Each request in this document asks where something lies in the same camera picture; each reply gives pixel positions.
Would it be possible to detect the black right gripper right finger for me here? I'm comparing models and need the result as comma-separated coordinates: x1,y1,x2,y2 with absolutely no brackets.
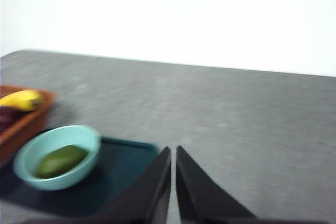
175,145,259,224

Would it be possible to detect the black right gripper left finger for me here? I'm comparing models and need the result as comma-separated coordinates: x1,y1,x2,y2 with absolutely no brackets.
97,146,172,224

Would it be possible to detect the teal ceramic bowl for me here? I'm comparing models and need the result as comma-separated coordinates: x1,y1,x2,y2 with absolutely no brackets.
13,125,102,191

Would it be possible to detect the green avocado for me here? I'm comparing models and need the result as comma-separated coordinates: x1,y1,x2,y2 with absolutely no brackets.
33,144,89,179

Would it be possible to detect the black rectangular tray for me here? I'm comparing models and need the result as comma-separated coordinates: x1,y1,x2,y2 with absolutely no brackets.
0,128,160,218

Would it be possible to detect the brown wicker basket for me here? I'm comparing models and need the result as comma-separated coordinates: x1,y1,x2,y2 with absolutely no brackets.
0,84,57,164

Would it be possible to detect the yellow banana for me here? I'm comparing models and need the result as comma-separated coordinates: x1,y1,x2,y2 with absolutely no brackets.
0,89,44,112

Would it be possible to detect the dark purple plum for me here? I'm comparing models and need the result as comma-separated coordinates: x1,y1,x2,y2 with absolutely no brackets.
0,105,26,131

